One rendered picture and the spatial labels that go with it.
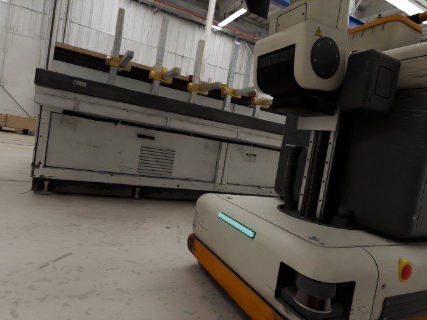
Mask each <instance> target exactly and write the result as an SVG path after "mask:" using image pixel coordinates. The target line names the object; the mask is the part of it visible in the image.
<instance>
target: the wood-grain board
mask: <svg viewBox="0 0 427 320"><path fill-rule="evenodd" d="M55 47H57V48H61V49H64V50H69V51H73V52H76V53H80V54H84V55H88V56H91V57H95V58H99V59H103V60H106V56H109V55H105V54H102V53H98V52H95V51H91V50H86V49H84V48H79V47H77V46H72V45H69V44H65V43H61V42H58V41H55ZM132 67H133V68H136V69H141V70H145V71H148V72H150V70H153V67H150V66H146V65H142V64H139V63H135V62H132ZM173 78H175V79H180V80H183V81H187V82H190V81H189V80H188V79H189V77H187V76H182V75H178V76H175V77H173ZM190 83H191V82H190ZM199 84H200V85H202V86H203V85H206V84H210V83H208V82H205V81H201V80H200V82H199ZM241 96H243V97H247V98H250V97H248V94H244V95H241Z"/></svg>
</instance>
